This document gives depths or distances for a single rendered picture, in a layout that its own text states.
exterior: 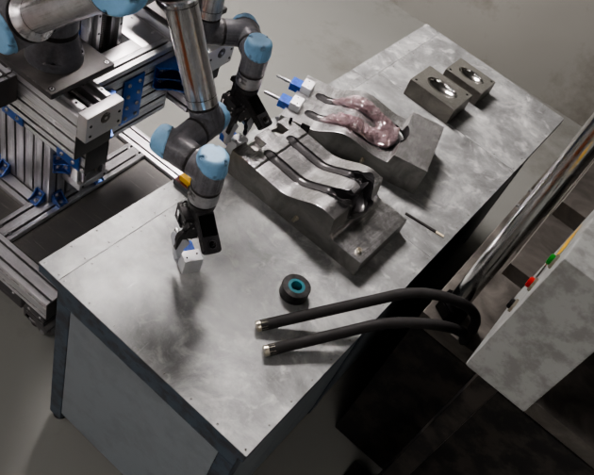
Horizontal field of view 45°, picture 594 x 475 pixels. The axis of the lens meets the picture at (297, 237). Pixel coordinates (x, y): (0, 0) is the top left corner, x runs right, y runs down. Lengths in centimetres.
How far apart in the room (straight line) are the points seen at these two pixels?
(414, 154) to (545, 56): 245
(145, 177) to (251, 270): 107
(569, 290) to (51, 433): 172
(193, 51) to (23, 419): 140
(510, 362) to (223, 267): 79
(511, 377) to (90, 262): 105
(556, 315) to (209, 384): 80
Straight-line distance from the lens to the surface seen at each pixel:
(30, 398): 258
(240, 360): 179
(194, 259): 186
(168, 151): 167
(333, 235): 203
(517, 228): 184
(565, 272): 141
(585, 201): 188
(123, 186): 287
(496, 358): 161
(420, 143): 238
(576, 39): 460
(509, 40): 473
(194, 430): 183
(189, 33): 166
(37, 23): 176
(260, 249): 200
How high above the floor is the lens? 232
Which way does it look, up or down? 47 degrees down
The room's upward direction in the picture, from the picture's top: 25 degrees clockwise
